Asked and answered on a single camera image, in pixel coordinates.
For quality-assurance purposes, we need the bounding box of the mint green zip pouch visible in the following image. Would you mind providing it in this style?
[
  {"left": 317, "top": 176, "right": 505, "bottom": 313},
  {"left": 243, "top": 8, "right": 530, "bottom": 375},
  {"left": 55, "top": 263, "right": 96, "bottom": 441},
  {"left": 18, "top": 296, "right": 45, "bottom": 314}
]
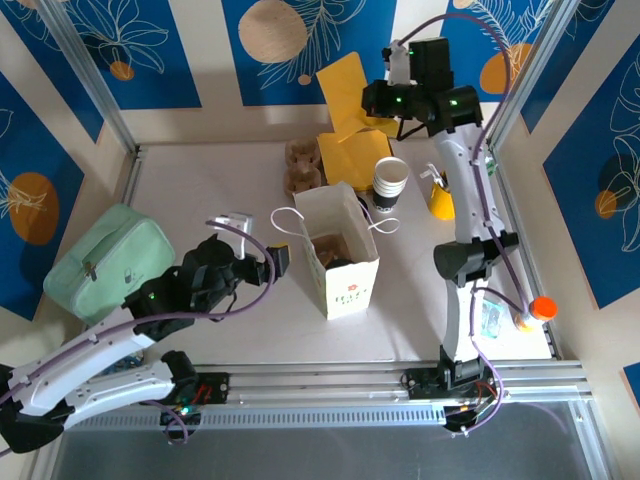
[{"left": 42, "top": 202, "right": 177, "bottom": 326}]

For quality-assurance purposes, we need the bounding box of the white paper takeout bag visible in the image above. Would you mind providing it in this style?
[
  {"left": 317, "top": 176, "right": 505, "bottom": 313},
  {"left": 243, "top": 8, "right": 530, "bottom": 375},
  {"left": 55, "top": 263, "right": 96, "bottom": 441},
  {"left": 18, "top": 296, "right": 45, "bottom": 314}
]
[{"left": 270, "top": 180, "right": 400, "bottom": 321}]

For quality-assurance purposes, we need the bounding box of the yellow paper napkin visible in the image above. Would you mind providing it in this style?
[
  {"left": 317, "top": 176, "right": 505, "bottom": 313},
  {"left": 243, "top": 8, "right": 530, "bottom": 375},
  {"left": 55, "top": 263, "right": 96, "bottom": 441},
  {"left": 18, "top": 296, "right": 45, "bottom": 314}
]
[{"left": 315, "top": 51, "right": 401, "bottom": 146}]

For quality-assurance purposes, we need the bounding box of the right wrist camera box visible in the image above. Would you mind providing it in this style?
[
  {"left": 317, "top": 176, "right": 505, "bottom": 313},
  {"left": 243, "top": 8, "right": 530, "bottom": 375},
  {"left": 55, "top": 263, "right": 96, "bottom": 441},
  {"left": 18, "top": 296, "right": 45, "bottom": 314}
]
[{"left": 382, "top": 38, "right": 412, "bottom": 87}]

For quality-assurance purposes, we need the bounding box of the stack of paper cups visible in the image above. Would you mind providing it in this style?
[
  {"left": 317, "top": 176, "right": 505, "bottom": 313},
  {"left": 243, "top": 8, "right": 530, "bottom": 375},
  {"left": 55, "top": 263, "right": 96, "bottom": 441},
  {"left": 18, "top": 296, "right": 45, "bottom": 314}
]
[{"left": 372, "top": 156, "right": 410, "bottom": 214}]

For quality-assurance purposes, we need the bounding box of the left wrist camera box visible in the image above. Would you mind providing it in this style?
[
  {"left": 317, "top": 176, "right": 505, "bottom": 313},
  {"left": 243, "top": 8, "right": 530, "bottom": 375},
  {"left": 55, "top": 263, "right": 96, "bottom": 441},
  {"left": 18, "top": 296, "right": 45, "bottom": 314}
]
[{"left": 207, "top": 212, "right": 254, "bottom": 261}]

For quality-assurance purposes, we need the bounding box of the orange capped bottle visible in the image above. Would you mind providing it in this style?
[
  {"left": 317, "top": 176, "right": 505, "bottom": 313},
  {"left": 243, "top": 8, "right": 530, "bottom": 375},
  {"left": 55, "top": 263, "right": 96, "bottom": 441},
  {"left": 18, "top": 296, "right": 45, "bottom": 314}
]
[{"left": 513, "top": 295, "right": 559, "bottom": 334}]

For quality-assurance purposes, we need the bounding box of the slotted grey cable duct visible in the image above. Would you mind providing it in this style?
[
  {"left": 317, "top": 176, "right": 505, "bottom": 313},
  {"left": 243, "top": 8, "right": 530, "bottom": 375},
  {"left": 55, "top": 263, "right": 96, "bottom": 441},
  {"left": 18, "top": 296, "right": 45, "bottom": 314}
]
[{"left": 79, "top": 405, "right": 449, "bottom": 432}]

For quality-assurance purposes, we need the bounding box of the aluminium front rail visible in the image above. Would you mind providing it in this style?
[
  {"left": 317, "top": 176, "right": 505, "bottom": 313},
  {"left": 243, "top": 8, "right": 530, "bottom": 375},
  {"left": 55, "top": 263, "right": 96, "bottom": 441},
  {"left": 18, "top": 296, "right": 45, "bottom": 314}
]
[{"left": 42, "top": 360, "right": 594, "bottom": 416}]

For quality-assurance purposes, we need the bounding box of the blue cable bundle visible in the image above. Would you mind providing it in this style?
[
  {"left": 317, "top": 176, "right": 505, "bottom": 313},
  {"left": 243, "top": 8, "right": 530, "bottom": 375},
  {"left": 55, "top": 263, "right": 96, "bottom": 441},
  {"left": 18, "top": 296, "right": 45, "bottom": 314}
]
[{"left": 107, "top": 351, "right": 146, "bottom": 374}]

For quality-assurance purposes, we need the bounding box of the clear plastic packet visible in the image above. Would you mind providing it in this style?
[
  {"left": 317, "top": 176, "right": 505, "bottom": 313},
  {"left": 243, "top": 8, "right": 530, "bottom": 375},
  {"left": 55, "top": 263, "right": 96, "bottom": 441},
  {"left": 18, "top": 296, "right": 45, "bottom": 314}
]
[{"left": 480, "top": 298, "right": 504, "bottom": 342}]

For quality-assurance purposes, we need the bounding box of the stack of yellow napkins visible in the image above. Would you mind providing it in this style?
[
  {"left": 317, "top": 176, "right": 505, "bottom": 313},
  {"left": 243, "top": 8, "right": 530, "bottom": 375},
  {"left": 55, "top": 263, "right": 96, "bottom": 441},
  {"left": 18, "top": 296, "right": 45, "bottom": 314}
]
[{"left": 317, "top": 132, "right": 393, "bottom": 194}]

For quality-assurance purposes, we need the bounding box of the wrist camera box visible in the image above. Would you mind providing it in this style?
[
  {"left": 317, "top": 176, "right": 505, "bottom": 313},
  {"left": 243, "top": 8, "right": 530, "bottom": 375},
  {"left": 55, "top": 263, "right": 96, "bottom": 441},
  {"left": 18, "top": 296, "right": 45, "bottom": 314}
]
[
  {"left": 207, "top": 212, "right": 254, "bottom": 261},
  {"left": 382, "top": 38, "right": 412, "bottom": 87}
]

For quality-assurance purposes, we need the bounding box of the aluminium frame post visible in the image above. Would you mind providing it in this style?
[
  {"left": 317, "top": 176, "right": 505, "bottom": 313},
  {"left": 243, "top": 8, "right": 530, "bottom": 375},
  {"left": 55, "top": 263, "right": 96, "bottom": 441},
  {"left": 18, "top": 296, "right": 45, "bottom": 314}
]
[
  {"left": 37, "top": 0, "right": 142, "bottom": 157},
  {"left": 487, "top": 0, "right": 576, "bottom": 151}
]

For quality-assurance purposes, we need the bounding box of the white wrapped straw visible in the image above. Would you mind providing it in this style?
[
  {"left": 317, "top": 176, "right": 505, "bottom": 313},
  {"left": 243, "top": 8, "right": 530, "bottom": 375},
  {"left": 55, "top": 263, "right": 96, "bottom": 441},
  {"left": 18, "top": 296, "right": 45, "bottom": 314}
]
[{"left": 422, "top": 163, "right": 447, "bottom": 190}]

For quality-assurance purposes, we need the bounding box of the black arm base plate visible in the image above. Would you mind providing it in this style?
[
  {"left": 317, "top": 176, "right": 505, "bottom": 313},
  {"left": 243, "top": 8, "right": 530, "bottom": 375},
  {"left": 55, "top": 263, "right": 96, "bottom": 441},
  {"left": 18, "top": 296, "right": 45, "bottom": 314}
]
[
  {"left": 402, "top": 367, "right": 501, "bottom": 401},
  {"left": 192, "top": 372, "right": 231, "bottom": 406}
]

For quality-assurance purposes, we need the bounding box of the yellow holder cup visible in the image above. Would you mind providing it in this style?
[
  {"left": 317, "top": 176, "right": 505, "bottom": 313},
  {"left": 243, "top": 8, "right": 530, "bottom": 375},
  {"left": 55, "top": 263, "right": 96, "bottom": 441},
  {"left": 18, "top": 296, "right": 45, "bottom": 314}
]
[{"left": 430, "top": 182, "right": 456, "bottom": 221}]

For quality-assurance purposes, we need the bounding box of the stack of cardboard cup carriers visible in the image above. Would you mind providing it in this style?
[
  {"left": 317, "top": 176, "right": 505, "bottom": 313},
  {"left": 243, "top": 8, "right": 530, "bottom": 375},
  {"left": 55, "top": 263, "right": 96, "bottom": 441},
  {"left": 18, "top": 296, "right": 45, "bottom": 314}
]
[{"left": 284, "top": 139, "right": 324, "bottom": 194}]

